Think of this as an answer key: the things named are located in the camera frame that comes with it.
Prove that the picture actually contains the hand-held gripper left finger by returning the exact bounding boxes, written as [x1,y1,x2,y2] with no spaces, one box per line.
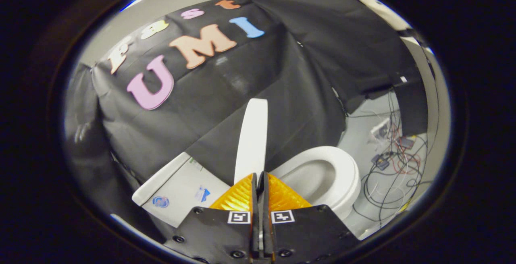
[163,172,260,264]

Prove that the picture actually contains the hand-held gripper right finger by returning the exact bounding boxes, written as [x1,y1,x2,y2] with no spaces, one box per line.
[258,170,362,264]

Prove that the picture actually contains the white toilet lid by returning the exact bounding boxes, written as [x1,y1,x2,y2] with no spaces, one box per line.
[234,98,269,186]

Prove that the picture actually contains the white toilet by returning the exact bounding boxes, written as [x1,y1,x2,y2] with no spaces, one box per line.
[132,146,362,237]

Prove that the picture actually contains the white toilet seat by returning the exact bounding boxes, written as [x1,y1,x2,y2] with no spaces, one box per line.
[269,146,362,221]

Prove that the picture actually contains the white power strip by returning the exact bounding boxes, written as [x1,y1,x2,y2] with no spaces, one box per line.
[370,118,392,140]

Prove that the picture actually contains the black backdrop cloth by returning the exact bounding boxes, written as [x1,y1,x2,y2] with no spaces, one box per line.
[64,0,429,240]

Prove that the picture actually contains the black box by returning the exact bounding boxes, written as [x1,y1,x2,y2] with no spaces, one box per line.
[393,77,429,136]

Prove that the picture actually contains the ceiling light panel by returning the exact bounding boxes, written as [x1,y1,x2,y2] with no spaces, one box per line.
[120,0,148,13]

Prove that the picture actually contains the tangled cable bundle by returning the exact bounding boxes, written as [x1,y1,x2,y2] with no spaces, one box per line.
[347,90,435,223]

